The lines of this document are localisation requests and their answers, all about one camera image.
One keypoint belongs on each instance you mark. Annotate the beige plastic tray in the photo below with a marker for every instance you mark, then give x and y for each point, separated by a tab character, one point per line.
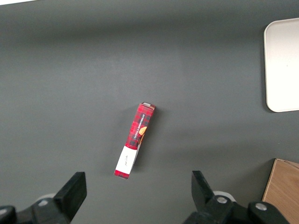
283	67

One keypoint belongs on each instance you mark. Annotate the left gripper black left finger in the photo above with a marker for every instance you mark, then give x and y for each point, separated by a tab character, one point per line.
67	198

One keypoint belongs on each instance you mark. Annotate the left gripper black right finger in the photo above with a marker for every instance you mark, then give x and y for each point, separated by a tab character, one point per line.
205	205

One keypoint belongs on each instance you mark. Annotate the red plaid shortbread box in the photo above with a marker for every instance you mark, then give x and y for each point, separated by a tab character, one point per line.
137	130

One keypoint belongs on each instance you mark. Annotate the wooden drawer cabinet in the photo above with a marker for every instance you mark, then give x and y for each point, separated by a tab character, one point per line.
283	189

